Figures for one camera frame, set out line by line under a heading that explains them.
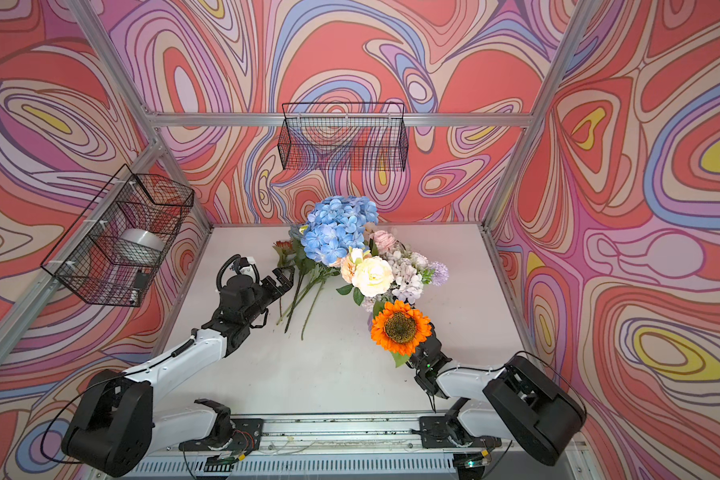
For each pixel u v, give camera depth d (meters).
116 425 0.41
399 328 0.52
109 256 0.73
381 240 0.72
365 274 0.54
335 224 0.58
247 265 0.76
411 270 0.67
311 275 0.98
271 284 0.75
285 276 0.78
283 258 1.08
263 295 0.70
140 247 0.70
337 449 0.72
